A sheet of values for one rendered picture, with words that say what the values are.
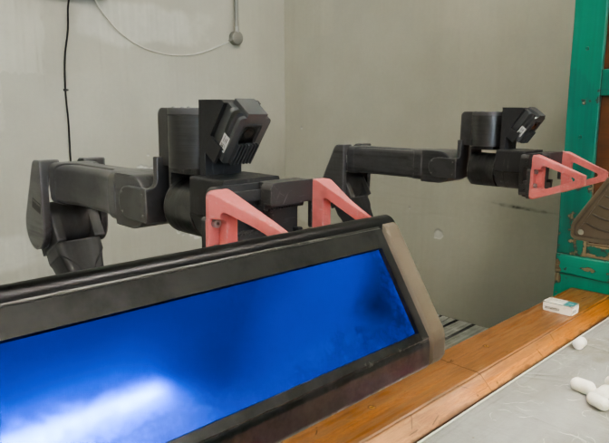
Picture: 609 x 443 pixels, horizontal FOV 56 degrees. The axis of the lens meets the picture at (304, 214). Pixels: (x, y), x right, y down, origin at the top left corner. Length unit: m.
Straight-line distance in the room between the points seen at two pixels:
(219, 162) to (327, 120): 2.38
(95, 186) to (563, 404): 0.73
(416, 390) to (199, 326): 0.70
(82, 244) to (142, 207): 0.25
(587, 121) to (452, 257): 1.21
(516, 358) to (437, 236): 1.54
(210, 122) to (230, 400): 0.35
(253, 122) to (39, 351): 0.35
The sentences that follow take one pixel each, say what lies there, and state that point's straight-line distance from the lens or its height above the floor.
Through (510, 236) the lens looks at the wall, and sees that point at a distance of 2.40.
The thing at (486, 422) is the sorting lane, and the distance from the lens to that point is 0.89.
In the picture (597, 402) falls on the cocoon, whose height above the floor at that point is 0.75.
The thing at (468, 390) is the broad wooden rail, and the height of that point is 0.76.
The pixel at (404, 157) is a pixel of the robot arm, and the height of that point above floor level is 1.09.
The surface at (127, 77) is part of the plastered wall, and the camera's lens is 2.58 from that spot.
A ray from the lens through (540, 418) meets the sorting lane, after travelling 0.93.
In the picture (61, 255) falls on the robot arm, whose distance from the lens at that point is 0.83.
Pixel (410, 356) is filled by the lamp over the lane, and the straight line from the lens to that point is 0.28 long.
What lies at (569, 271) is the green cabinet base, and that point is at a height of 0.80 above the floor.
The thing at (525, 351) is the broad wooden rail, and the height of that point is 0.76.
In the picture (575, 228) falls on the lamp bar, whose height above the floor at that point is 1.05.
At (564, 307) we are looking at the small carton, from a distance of 1.30.
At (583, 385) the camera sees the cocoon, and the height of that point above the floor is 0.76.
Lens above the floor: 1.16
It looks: 10 degrees down
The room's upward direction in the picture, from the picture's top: straight up
